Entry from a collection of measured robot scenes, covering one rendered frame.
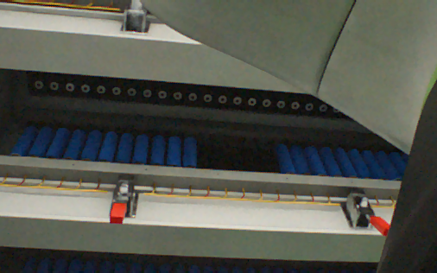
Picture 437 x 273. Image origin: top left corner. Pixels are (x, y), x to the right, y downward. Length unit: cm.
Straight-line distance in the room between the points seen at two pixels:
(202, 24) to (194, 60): 32
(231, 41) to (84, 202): 39
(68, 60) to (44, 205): 16
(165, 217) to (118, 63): 17
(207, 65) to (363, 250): 28
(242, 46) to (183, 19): 2
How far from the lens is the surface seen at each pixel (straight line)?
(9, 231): 54
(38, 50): 50
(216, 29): 16
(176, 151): 57
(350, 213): 55
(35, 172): 55
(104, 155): 56
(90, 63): 49
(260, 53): 15
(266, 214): 53
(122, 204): 47
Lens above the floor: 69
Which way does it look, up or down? 8 degrees down
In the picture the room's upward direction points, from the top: 5 degrees clockwise
